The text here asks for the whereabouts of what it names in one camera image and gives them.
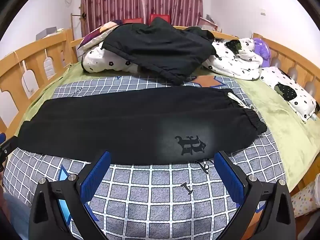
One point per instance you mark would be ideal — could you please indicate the wooden clothes rack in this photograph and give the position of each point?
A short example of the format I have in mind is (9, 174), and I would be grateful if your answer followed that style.
(72, 27)

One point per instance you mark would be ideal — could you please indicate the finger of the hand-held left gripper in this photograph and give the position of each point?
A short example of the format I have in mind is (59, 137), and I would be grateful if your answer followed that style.
(7, 148)

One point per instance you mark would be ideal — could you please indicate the red box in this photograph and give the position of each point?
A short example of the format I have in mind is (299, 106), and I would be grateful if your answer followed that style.
(160, 17)
(132, 21)

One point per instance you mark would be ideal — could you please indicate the black jacket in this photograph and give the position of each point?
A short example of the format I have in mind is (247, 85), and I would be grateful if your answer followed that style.
(155, 47)

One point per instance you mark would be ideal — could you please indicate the grey grid star blanket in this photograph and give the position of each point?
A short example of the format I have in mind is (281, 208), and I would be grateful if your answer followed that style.
(155, 200)

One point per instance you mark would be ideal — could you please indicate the purple patterned pillow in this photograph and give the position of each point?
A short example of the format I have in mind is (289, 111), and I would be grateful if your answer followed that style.
(92, 36)

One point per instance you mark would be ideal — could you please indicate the white black-flowered quilt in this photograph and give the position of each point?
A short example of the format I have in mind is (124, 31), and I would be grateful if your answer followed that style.
(232, 60)

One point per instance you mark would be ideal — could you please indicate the black pants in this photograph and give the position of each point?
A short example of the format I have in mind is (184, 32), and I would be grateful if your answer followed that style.
(112, 125)

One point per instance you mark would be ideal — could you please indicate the wooden bed frame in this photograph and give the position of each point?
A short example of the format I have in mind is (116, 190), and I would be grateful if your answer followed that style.
(25, 52)

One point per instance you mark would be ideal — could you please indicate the star-printed white cloth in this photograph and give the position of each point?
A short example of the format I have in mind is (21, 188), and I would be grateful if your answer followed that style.
(306, 200)

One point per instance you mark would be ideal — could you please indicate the white black-flowered pillow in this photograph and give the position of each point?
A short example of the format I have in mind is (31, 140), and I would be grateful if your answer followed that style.
(300, 100)

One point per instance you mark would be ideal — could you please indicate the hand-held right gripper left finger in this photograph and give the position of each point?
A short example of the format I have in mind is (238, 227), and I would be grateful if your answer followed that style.
(97, 177)

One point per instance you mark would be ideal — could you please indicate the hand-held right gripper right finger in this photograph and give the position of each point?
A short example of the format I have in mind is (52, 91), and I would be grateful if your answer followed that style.
(228, 177)

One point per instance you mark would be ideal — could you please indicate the person's blue jeans leg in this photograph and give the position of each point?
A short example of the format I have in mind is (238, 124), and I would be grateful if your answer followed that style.
(17, 217)

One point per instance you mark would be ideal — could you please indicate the grey box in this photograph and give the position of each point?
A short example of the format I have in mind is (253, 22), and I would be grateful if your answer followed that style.
(46, 33)

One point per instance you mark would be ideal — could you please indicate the purple plush toy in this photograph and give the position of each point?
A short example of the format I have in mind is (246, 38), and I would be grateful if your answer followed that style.
(262, 50)

